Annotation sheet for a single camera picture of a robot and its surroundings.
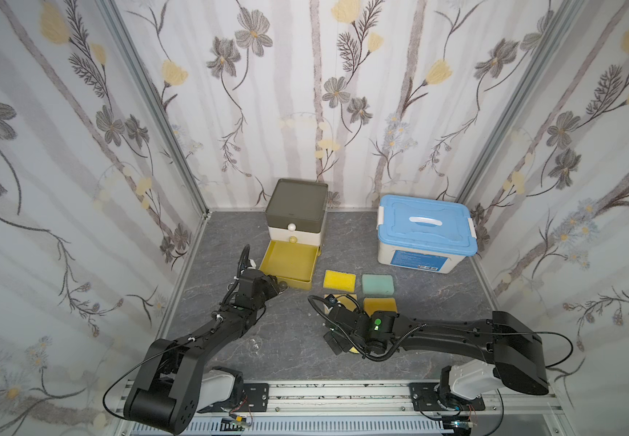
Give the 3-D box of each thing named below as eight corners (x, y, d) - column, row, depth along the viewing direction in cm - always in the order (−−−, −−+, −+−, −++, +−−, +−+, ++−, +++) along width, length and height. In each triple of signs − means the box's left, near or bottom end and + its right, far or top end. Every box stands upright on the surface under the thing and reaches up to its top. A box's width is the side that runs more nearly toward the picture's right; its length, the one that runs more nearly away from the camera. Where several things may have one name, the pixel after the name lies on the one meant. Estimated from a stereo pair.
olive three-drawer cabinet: (270, 257, 107) (261, 223, 91) (276, 215, 122) (270, 179, 106) (327, 257, 107) (328, 223, 91) (326, 215, 122) (327, 179, 106)
